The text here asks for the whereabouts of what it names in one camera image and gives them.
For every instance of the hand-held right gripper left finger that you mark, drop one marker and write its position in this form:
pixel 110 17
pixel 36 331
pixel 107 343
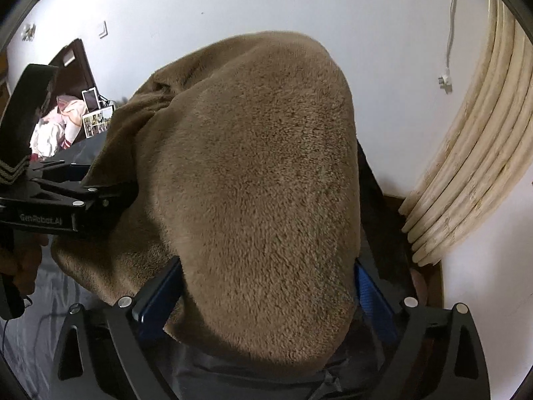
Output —
pixel 160 296

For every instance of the person's left hand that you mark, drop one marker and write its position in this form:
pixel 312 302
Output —
pixel 27 262

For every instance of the beige curtain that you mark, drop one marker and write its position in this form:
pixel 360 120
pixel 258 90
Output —
pixel 470 154

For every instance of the dark wooden headboard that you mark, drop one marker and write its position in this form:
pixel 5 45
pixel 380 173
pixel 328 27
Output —
pixel 77 66

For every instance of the white clothes pile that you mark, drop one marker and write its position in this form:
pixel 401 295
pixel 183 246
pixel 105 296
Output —
pixel 46 137

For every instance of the brown fleece garment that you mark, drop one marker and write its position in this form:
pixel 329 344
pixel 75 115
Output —
pixel 250 175

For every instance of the striped pillow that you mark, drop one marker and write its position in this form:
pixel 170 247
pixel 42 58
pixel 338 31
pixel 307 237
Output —
pixel 73 110

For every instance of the photo collage frame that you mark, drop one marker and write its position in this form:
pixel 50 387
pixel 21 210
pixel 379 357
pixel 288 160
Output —
pixel 98 123

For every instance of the white wall fixture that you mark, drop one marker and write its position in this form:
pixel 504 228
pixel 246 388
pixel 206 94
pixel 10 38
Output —
pixel 28 31

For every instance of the white wall switch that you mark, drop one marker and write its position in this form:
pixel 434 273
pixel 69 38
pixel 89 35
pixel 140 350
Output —
pixel 103 29

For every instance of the black satin sheet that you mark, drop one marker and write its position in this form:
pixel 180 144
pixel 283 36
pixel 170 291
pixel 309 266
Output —
pixel 250 379

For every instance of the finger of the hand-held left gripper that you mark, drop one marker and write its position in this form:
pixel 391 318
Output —
pixel 62 171
pixel 104 200

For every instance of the white tablet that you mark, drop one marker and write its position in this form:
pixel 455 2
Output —
pixel 90 99

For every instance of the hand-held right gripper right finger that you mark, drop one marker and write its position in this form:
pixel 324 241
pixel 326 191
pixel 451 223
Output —
pixel 370 296

